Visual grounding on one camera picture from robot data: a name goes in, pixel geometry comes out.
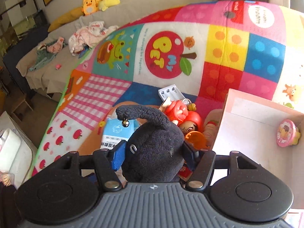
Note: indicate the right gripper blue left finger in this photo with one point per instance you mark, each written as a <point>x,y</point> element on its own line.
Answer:
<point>107,162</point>

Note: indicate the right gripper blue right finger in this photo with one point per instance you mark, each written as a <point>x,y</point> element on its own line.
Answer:
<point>201,163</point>

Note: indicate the orange plastic half shell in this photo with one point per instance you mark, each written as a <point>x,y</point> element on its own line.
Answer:
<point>197,140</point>

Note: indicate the black plush cat toy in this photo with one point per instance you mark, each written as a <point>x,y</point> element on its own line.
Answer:
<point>154,151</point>

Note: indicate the red round-head toy figure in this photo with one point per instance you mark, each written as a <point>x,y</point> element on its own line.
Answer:
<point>178,113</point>

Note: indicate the pink cardboard box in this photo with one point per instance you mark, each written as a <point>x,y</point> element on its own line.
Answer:
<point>249,124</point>

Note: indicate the white battery charger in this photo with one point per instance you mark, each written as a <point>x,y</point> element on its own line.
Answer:
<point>172,92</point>

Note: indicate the yellow pudding toy pink base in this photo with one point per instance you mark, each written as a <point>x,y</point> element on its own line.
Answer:
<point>287,134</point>

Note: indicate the black red doll keychain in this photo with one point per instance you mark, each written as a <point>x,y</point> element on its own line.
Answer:
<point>185,173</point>

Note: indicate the blue white tissue pack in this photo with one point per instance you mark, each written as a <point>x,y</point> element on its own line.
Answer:
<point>114,132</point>

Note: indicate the grey sofa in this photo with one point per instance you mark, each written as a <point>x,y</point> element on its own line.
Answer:
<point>52,77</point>

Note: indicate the colourful cartoon play mat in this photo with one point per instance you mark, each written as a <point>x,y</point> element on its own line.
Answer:
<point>204,49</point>

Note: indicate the teal cloth on sofa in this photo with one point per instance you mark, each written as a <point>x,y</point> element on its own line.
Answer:
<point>46,52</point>

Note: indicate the pink white crumpled cloth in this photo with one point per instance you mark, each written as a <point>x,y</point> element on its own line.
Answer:
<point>89,36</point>

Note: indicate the long yellow banana pillow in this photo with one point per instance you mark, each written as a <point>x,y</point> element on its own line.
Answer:
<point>66,18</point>

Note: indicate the yellow duck plush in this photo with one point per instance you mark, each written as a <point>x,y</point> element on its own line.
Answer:
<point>90,6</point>

